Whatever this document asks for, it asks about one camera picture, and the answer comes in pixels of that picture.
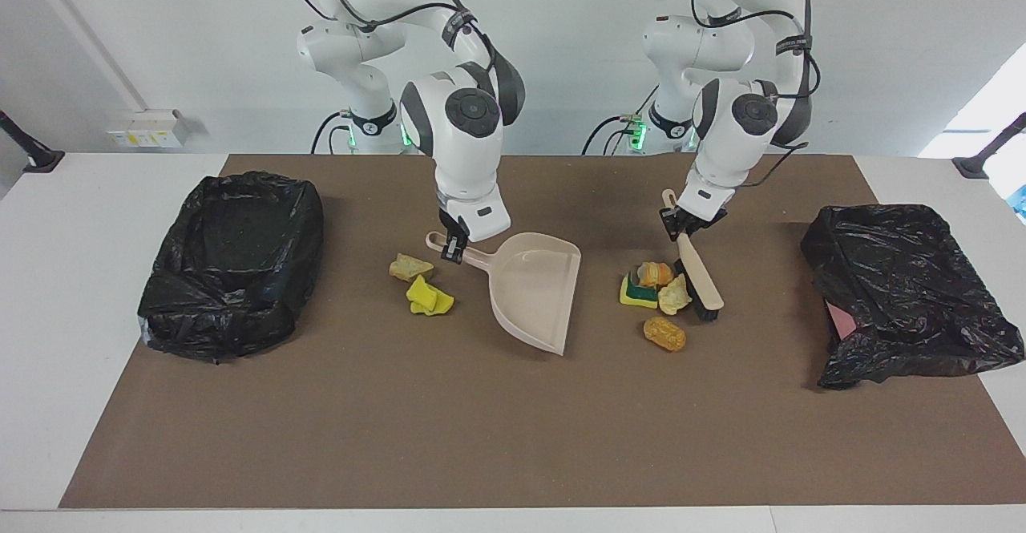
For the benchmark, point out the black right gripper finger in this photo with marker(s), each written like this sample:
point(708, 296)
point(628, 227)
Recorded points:
point(449, 254)
point(462, 246)

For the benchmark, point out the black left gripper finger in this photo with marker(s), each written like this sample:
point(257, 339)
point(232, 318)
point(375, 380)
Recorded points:
point(669, 224)
point(697, 230)

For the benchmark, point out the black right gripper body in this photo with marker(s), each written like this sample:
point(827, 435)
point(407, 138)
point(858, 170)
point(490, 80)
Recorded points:
point(453, 232)

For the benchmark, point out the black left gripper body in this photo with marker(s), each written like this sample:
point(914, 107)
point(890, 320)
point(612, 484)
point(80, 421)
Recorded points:
point(697, 219)

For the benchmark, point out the beige hand brush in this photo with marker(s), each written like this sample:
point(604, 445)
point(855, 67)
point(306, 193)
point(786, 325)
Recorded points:
point(701, 276)

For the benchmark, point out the striped orange bread roll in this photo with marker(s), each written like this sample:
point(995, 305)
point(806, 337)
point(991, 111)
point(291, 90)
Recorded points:
point(656, 274)

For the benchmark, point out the pale ridged bread piece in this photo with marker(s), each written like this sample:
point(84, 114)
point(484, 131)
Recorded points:
point(675, 296)

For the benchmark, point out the yellow sponge with green pad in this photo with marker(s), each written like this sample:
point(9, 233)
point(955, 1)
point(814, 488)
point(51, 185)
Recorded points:
point(633, 296)

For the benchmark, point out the beige plastic dustpan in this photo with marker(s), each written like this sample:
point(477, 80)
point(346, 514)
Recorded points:
point(537, 292)

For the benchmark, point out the round brown bun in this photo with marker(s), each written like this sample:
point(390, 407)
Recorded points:
point(664, 334)

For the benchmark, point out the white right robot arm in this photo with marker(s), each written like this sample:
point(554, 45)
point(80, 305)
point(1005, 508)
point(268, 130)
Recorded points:
point(465, 156)

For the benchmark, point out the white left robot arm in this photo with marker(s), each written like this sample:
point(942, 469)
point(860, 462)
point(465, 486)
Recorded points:
point(733, 148)

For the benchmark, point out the black bag-lined bin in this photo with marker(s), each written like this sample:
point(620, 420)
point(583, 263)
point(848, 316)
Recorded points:
point(232, 276)

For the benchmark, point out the black bag over pink bin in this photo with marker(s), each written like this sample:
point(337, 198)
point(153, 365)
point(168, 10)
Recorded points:
point(906, 292)

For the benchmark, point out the brown table mat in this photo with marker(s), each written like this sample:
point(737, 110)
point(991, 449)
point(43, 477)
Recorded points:
point(513, 453)

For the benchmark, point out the black clamp stand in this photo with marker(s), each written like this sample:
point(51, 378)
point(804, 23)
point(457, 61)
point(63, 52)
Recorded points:
point(982, 163)
point(36, 158)

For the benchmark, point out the blue object at table edge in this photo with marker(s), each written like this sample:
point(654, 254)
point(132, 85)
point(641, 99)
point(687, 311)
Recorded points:
point(1019, 200)

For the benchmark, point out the white wall socket box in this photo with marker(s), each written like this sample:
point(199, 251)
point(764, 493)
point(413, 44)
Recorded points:
point(144, 128)

